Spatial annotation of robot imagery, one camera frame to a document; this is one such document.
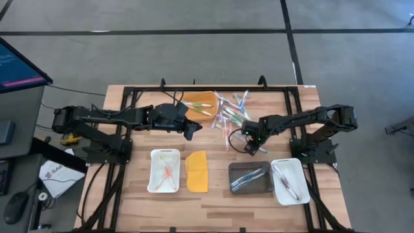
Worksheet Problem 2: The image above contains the grey desk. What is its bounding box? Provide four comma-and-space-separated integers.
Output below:
0, 85, 45, 160

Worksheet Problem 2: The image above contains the green toothbrush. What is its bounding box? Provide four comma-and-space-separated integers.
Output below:
180, 100, 214, 108
226, 108, 249, 123
187, 105, 213, 117

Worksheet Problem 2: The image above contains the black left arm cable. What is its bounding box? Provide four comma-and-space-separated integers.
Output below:
129, 87, 186, 113

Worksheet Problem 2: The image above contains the black computer mouse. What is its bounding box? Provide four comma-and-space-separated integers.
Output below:
3, 191, 30, 225

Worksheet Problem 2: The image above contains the orange plastic bin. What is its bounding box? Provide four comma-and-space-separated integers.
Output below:
179, 91, 221, 122

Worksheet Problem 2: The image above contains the black keyboard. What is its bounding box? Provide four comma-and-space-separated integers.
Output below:
0, 161, 11, 197

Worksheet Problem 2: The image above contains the dark toothbrush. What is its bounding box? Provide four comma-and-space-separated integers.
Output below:
273, 164, 300, 201

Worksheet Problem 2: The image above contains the grey translucent plastic bin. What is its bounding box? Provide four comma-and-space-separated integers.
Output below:
228, 161, 276, 195

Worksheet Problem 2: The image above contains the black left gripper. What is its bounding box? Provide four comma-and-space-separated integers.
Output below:
168, 115, 204, 142

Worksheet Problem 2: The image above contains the white printed paper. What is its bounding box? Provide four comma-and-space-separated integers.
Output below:
38, 157, 86, 199

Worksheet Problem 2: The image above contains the black floor stand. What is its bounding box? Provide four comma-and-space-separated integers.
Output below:
384, 115, 414, 136

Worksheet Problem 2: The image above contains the frosted clear plastic bin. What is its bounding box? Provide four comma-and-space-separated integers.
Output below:
270, 157, 311, 206

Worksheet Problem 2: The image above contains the black aluminium table frame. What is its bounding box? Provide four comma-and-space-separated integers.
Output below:
74, 74, 354, 233

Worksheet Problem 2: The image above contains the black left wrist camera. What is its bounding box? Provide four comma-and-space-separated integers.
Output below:
173, 102, 190, 118

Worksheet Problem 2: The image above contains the yellow tool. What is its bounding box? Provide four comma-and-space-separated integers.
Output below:
60, 133, 82, 146

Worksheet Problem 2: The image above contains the white plastic bin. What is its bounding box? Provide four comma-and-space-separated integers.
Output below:
147, 148, 181, 194

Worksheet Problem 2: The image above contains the black floor cable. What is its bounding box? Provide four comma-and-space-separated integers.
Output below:
47, 83, 107, 98

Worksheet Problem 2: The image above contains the yellow folded cloth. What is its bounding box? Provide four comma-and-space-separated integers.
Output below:
184, 150, 209, 194

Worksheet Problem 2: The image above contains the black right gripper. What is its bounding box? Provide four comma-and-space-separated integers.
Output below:
241, 118, 271, 157

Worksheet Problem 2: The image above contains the pile of clear plastic packets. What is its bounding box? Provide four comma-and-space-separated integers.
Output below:
230, 166, 265, 188

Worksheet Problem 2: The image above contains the computer monitor blue screen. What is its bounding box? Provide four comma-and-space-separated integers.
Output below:
0, 36, 54, 94

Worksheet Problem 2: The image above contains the blue toothbrush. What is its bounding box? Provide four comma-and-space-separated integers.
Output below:
232, 131, 269, 153
233, 90, 250, 111
232, 173, 269, 192

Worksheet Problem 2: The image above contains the blue-grey box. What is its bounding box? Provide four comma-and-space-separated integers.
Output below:
0, 120, 16, 146

